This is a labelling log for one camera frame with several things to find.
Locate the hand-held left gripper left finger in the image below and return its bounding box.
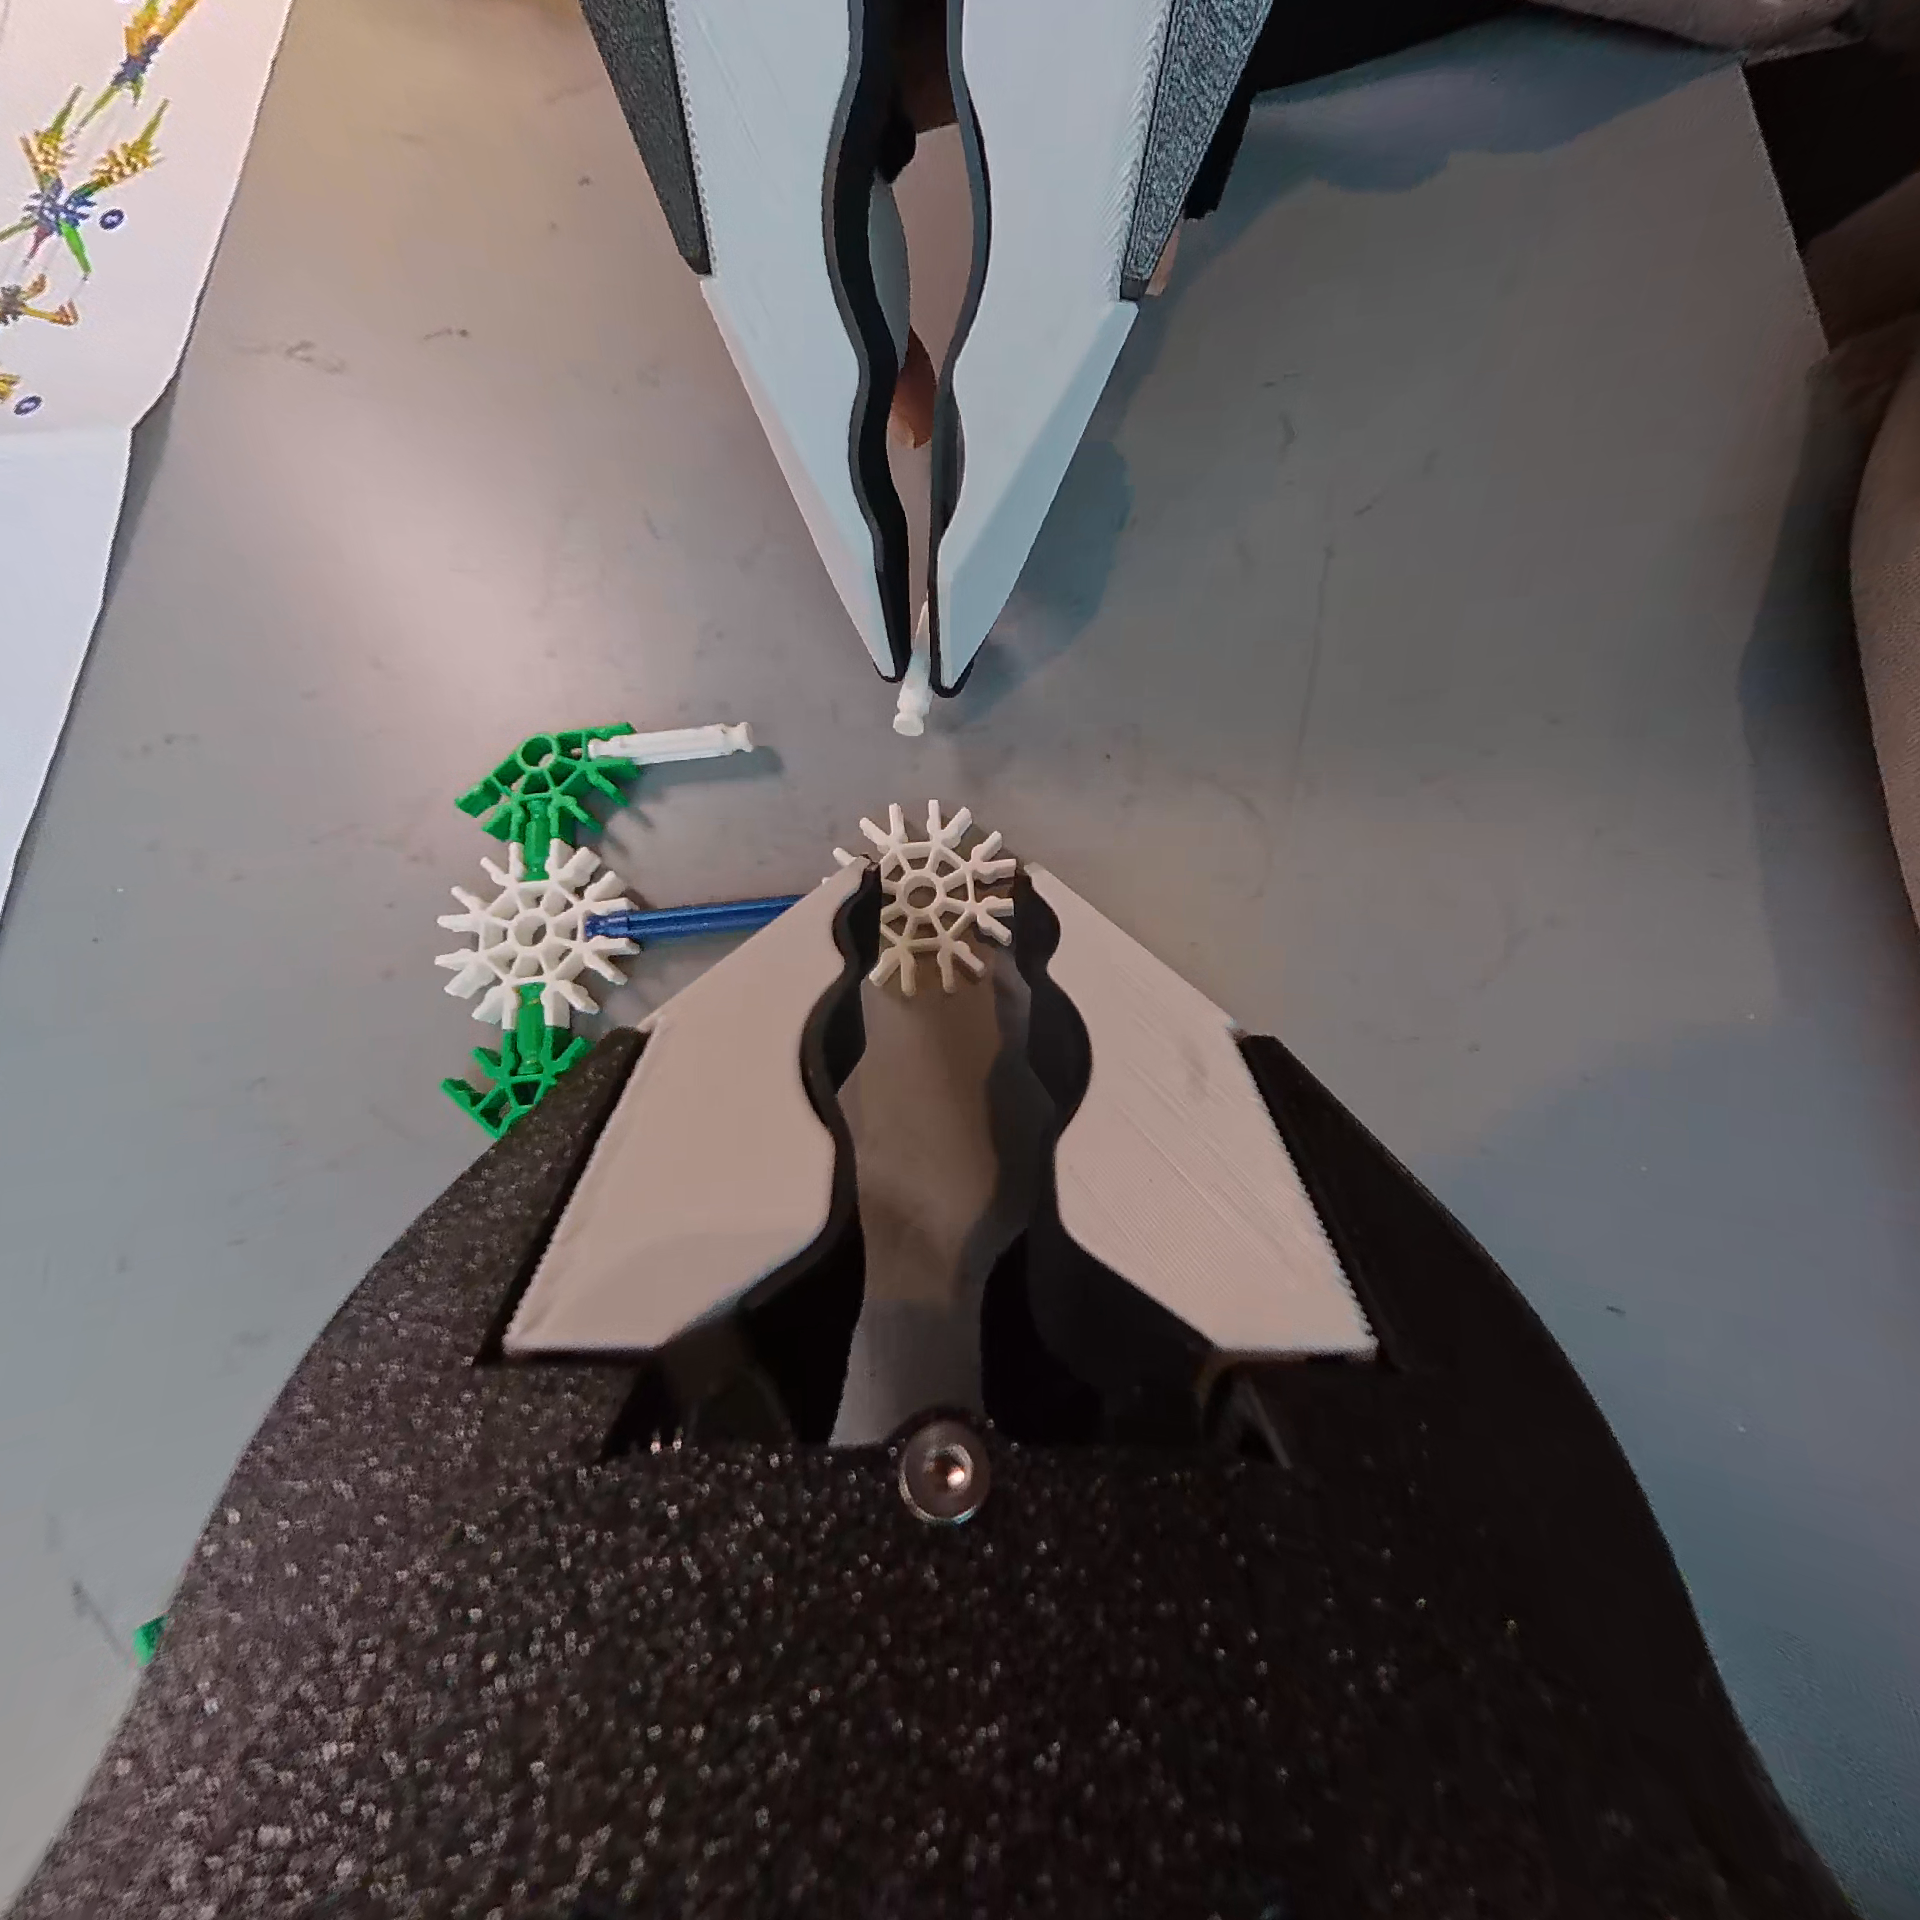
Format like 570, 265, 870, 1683
502, 863, 886, 1450

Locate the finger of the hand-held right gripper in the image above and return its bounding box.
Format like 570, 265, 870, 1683
929, 0, 1174, 697
662, 0, 921, 686

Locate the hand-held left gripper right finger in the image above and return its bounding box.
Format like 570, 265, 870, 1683
982, 864, 1383, 1450

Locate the green white toy connector assembly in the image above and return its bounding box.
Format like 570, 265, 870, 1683
434, 720, 812, 1138

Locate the white snowflake toy connector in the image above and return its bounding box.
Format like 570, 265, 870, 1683
831, 800, 1022, 995

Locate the grey desk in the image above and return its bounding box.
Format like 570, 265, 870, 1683
0, 0, 1920, 1848

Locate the person's right hand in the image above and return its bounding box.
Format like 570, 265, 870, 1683
886, 319, 941, 453

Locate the folded paper instruction sheet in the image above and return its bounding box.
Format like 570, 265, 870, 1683
0, 0, 294, 918

